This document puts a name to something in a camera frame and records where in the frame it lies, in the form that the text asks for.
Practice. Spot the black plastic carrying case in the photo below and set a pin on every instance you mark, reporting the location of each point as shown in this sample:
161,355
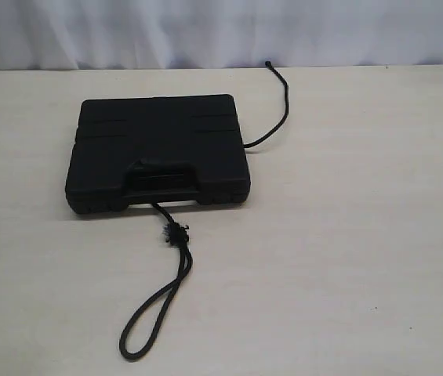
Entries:
156,150

